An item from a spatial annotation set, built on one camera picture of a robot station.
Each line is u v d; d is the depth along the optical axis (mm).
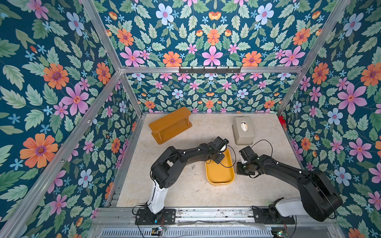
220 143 747
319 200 427
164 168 515
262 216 726
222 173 898
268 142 756
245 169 754
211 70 932
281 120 1159
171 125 954
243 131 983
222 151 803
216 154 841
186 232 703
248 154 716
